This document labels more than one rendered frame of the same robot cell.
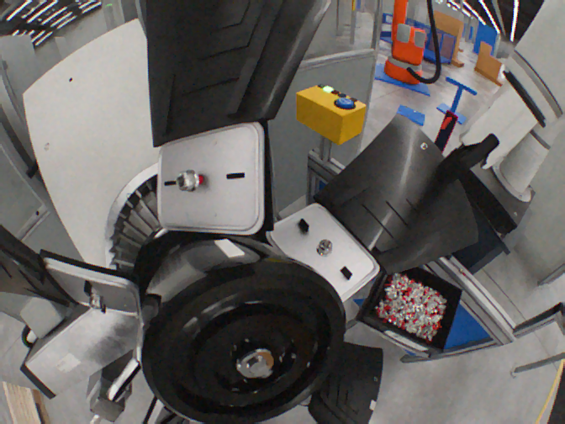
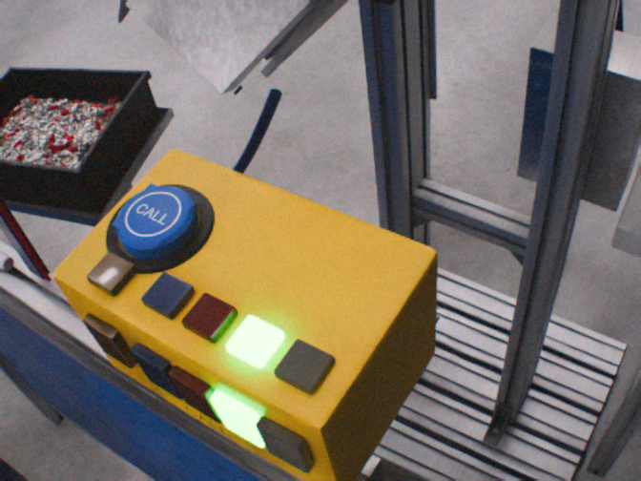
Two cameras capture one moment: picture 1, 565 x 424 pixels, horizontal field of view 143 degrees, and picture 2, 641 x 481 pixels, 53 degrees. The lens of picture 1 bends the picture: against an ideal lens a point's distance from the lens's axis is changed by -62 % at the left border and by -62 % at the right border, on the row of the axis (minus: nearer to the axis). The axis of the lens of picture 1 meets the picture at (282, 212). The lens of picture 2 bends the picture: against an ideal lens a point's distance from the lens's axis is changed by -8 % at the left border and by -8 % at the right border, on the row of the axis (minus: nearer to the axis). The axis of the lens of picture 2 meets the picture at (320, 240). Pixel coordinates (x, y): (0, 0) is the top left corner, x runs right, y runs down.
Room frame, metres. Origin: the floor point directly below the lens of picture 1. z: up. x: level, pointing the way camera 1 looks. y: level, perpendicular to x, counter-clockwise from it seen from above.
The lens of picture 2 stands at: (0.75, -0.15, 1.31)
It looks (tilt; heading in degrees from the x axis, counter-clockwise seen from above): 50 degrees down; 167
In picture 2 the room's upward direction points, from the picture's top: 11 degrees counter-clockwise
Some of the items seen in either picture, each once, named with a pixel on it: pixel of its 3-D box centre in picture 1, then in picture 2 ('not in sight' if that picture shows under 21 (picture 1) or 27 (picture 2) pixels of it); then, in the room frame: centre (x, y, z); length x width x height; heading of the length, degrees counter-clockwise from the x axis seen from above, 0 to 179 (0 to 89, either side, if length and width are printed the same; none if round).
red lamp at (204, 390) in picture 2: not in sight; (197, 395); (0.59, -0.18, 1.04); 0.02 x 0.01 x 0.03; 37
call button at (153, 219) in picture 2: (345, 103); (156, 222); (0.51, -0.17, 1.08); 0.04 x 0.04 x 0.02
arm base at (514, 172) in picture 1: (524, 158); not in sight; (0.31, -0.71, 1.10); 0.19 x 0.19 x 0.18
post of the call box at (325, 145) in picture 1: (326, 142); not in sight; (0.55, -0.14, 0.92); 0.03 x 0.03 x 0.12; 37
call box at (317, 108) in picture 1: (330, 113); (253, 323); (0.55, -0.14, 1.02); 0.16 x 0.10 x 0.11; 37
